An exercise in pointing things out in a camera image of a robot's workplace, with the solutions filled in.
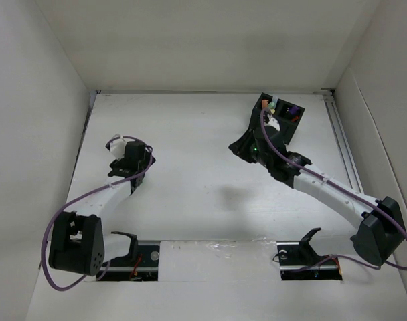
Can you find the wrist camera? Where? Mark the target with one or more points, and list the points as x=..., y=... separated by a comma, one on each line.
x=273, y=122
x=116, y=146

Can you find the black highlighter purple cap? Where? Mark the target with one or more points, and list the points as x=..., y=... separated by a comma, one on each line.
x=293, y=110

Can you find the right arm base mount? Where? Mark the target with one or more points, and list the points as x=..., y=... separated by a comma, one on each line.
x=299, y=261

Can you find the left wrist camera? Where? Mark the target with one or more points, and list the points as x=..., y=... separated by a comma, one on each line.
x=116, y=146

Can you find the aluminium rail right side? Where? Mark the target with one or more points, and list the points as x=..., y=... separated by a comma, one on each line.
x=341, y=139

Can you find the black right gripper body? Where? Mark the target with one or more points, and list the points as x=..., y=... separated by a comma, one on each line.
x=263, y=158

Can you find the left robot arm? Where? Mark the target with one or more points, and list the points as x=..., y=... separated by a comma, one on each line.
x=79, y=243

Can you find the blue pastel highlighter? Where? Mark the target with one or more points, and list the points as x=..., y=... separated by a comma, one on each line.
x=275, y=99

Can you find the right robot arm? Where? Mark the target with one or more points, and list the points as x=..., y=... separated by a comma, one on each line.
x=377, y=221

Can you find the black two-compartment container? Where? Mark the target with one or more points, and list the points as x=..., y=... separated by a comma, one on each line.
x=287, y=127

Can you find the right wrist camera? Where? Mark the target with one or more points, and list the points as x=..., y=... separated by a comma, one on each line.
x=273, y=122

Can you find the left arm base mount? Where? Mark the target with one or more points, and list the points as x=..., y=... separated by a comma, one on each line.
x=130, y=261

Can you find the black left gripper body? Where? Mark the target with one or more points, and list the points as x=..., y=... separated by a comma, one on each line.
x=145, y=164

